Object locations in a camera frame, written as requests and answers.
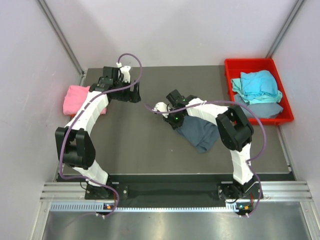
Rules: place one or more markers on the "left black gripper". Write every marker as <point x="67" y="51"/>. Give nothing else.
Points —
<point x="132" y="96"/>

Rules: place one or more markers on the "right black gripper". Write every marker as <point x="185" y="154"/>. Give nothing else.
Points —
<point x="174" y="125"/>

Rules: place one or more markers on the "slate blue t shirt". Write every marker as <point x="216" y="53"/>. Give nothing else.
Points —
<point x="200" y="133"/>

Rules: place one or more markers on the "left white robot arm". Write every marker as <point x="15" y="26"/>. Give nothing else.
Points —
<point x="75" y="148"/>

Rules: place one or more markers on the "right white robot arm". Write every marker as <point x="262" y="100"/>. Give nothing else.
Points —
<point x="236" y="135"/>

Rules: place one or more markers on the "pink folded t shirt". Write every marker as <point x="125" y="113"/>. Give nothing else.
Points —
<point x="77" y="98"/>

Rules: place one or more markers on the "red plastic bin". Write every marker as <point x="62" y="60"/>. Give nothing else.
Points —
<point x="233" y="67"/>

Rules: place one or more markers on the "cyan t shirt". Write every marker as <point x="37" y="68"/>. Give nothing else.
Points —
<point x="257" y="88"/>

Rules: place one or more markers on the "grey blue t shirt in bin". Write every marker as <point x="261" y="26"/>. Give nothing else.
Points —
<point x="261" y="110"/>

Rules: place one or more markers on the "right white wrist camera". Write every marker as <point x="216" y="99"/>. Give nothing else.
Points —
<point x="161" y="107"/>

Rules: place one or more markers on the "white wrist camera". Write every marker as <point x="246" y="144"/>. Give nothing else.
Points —
<point x="124" y="75"/>
<point x="161" y="107"/>

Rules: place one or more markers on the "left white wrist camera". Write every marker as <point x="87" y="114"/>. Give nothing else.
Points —
<point x="124" y="75"/>

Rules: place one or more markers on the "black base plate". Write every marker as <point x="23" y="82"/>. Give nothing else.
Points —
<point x="170" y="190"/>

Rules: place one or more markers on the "left corner aluminium post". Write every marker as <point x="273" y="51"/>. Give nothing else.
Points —
<point x="60" y="35"/>

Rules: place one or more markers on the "corner aluminium post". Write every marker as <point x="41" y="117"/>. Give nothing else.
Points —
<point x="60" y="35"/>
<point x="293" y="13"/>

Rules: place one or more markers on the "grey slotted cable duct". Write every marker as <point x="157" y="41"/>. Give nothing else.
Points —
<point x="103" y="207"/>

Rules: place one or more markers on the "aluminium frame rail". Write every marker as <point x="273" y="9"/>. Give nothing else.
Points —
<point x="286" y="212"/>

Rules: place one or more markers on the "right corner aluminium post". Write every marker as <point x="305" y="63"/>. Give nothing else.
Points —
<point x="293" y="13"/>

